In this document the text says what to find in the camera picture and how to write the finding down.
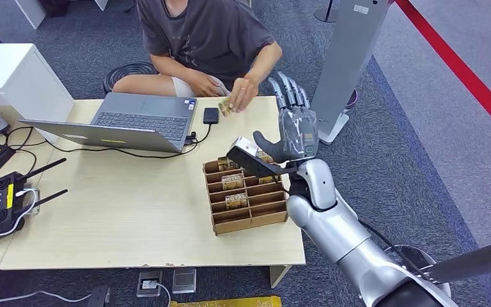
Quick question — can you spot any person's right hand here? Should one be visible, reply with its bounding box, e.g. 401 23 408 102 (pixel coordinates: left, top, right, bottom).
188 72 232 98

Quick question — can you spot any red barrier belt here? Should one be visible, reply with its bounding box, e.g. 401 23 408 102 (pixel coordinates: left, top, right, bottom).
393 0 491 146

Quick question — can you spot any chrome stanchion pole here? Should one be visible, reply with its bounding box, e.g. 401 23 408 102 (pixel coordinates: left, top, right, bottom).
419 236 491 285

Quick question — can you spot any beige table leg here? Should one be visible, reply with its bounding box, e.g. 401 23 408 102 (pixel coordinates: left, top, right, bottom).
269 264 293 289

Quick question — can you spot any chrome stanchion base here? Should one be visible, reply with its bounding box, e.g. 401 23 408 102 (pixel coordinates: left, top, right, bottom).
383 244 452 297

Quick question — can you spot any black looped cable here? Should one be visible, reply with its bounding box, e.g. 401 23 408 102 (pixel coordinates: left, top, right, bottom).
3 125 48 173

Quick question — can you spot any black external drive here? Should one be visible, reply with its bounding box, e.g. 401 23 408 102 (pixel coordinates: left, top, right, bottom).
203 107 220 125

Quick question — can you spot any grey floor socket cover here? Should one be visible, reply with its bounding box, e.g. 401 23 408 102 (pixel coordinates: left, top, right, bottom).
171 267 197 295

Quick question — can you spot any white furniture panel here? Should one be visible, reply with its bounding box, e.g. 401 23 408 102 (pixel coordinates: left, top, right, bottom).
14 0 47 31

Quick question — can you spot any white cabinet box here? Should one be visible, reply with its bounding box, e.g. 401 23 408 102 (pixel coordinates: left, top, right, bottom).
0 43 76 145

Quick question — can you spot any short black drive cable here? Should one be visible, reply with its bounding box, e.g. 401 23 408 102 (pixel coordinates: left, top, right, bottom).
186 123 212 146

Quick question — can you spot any wooden card holder box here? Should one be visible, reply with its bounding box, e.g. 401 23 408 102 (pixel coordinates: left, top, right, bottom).
202 155 290 237

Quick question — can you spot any person's left hand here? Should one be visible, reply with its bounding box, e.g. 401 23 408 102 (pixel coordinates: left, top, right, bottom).
227 75 260 114

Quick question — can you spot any grey kiosk stand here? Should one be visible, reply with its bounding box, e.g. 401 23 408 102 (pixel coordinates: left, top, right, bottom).
311 0 393 146

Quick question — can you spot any grey laptop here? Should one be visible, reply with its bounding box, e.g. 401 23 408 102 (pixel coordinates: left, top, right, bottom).
19 92 198 154

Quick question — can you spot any white controller cable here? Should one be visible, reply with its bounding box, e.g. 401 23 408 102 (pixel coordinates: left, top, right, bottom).
0 188 40 237

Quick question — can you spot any floor power socket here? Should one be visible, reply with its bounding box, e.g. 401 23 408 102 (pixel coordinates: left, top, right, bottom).
136 270 164 298

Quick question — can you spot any dark round stanchion base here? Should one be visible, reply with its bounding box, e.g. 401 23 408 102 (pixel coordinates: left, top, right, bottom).
313 0 340 24

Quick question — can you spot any black floor plug box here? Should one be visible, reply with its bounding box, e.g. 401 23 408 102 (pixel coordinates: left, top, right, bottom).
86 285 112 307

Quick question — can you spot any long black laptop cable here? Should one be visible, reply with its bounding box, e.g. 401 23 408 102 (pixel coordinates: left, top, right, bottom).
44 139 199 160

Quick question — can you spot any black coiled cable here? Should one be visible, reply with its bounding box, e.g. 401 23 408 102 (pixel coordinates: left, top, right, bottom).
103 62 158 95

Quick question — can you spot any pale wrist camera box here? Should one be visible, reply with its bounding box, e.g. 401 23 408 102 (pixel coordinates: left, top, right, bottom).
230 136 260 157

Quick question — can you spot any white floor cable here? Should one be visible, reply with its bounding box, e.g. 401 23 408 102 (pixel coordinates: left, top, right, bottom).
0 290 91 306

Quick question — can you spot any yellow strip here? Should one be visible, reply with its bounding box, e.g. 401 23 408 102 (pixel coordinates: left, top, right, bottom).
169 295 283 307

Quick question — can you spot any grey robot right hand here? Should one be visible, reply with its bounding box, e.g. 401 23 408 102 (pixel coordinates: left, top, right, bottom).
253 71 320 163

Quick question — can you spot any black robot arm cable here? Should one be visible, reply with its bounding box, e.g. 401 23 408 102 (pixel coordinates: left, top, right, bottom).
357 220 425 277

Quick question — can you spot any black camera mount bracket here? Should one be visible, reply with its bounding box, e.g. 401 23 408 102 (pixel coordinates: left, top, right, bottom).
226 146 299 179

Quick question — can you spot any black remote controller with antennas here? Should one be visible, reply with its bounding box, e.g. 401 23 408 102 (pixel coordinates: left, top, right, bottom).
0 157 69 249

